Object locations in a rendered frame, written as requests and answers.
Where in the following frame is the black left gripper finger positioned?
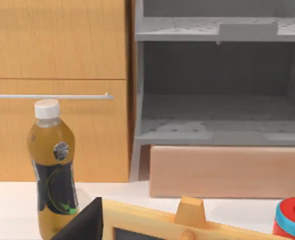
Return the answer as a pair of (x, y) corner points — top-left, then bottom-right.
(50, 196), (104, 240)

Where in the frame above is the amber bottle with white cap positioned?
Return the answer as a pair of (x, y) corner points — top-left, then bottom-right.
(26, 98), (80, 240)

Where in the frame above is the wooden drawer front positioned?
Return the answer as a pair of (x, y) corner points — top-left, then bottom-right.
(0, 78), (131, 183)

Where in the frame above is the wooden framed blackboard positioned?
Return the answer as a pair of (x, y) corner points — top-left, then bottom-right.
(101, 195), (295, 240)

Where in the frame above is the wooden cupboard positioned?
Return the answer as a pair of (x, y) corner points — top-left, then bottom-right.
(0, 0), (138, 183)

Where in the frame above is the shallow salmon-coloured box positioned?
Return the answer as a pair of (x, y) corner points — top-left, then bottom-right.
(148, 144), (295, 200)

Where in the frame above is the wooden cupboard door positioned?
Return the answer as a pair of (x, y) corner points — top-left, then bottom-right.
(0, 0), (128, 80)

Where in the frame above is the grey open shelf cabinet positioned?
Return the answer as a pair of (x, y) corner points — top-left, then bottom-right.
(128, 0), (295, 182)

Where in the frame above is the stack of coloured rings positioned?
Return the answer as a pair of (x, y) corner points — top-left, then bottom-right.
(271, 196), (295, 240)

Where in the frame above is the long metal handle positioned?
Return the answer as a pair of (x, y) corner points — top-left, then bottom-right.
(0, 92), (114, 101)

